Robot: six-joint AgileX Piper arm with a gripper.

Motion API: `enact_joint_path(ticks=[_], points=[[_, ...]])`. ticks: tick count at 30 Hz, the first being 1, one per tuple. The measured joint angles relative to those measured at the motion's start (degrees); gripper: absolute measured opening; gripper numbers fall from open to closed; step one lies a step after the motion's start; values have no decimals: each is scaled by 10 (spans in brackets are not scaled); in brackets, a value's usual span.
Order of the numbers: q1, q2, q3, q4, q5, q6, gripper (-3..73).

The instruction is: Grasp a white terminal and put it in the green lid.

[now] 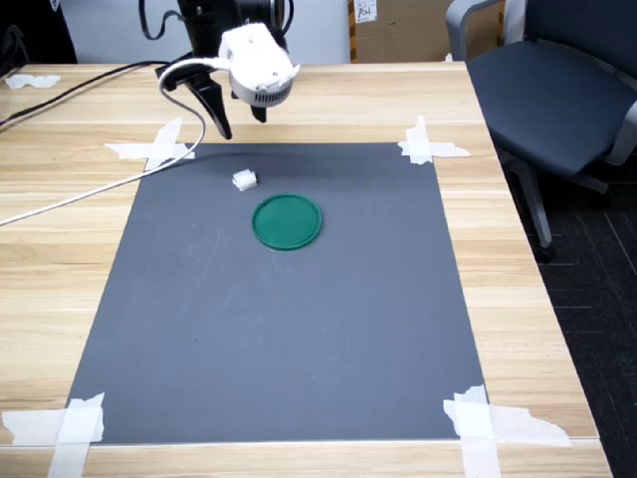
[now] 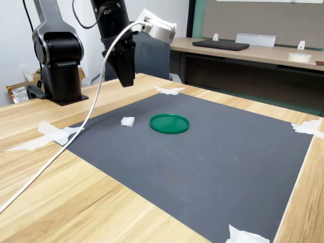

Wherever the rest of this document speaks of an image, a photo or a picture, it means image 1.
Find black power cable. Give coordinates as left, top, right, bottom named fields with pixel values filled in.
left=0, top=60, right=173, bottom=133

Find dark grey office chair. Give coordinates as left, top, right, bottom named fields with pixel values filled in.
left=444, top=0, right=637, bottom=264

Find white camera cable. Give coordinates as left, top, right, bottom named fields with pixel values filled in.
left=0, top=57, right=233, bottom=228

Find round green lid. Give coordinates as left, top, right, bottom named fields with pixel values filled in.
left=251, top=192, right=323, bottom=253

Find white gripper camera box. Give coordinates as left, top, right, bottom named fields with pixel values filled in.
left=217, top=23, right=303, bottom=109

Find dark grey mat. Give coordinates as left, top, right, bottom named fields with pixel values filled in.
left=66, top=142, right=492, bottom=446

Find brown cardboard box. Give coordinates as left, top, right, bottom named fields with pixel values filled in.
left=347, top=0, right=507, bottom=65

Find white tape patch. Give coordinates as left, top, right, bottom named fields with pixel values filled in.
left=396, top=115, right=472, bottom=166
left=1, top=391, right=106, bottom=478
left=442, top=383, right=572, bottom=478
left=104, top=117, right=197, bottom=173

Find black bag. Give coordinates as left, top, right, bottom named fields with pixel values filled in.
left=0, top=0, right=79, bottom=66

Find small white plastic terminal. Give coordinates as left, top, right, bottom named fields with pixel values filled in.
left=231, top=168, right=259, bottom=193

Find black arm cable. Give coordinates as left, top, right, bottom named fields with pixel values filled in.
left=137, top=0, right=188, bottom=42

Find crumpled white tape scrap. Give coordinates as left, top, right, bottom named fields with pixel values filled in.
left=3, top=73, right=62, bottom=91

